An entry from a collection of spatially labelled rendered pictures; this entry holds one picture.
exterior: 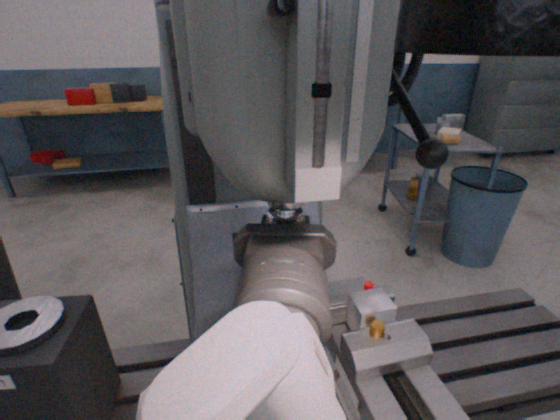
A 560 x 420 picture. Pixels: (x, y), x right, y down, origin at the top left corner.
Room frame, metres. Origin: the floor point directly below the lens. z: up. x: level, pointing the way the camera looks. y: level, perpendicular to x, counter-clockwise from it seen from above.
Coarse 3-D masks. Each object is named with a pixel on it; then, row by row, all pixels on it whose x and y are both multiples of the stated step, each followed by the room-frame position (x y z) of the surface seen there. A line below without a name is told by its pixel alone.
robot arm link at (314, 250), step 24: (240, 240) 0.34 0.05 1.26; (264, 240) 0.33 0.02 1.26; (288, 240) 0.33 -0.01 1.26; (312, 240) 0.33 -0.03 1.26; (336, 240) 0.36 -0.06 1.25; (240, 264) 0.34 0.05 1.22; (264, 264) 0.26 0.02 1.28; (288, 264) 0.25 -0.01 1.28; (312, 264) 0.27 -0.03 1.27; (240, 288) 0.24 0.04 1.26
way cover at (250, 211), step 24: (192, 216) 0.71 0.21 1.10; (216, 216) 0.72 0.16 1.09; (240, 216) 0.73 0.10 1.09; (312, 216) 0.76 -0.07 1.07; (192, 240) 0.69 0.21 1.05; (216, 240) 0.69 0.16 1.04; (192, 264) 0.66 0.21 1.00; (216, 264) 0.67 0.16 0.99; (216, 288) 0.63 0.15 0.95; (216, 312) 0.59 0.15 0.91
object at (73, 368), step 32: (0, 320) 0.31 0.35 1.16; (32, 320) 0.32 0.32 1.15; (64, 320) 0.32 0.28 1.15; (96, 320) 0.36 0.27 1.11; (0, 352) 0.27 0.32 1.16; (32, 352) 0.27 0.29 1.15; (64, 352) 0.28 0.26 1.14; (96, 352) 0.34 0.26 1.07; (0, 384) 0.25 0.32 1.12; (32, 384) 0.25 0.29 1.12; (64, 384) 0.26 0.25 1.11; (96, 384) 0.31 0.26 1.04; (0, 416) 0.25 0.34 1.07; (32, 416) 0.25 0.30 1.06; (64, 416) 0.26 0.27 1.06; (96, 416) 0.29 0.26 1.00
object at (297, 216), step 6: (270, 210) 0.39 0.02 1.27; (276, 210) 0.39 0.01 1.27; (300, 210) 0.39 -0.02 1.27; (270, 216) 0.38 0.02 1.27; (276, 216) 0.38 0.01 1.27; (282, 216) 0.38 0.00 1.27; (288, 216) 0.38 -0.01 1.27; (294, 216) 0.38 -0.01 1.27; (300, 216) 0.38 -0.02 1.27; (276, 222) 0.37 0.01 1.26; (282, 222) 0.37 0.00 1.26; (288, 222) 0.37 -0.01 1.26; (294, 222) 0.37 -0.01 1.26
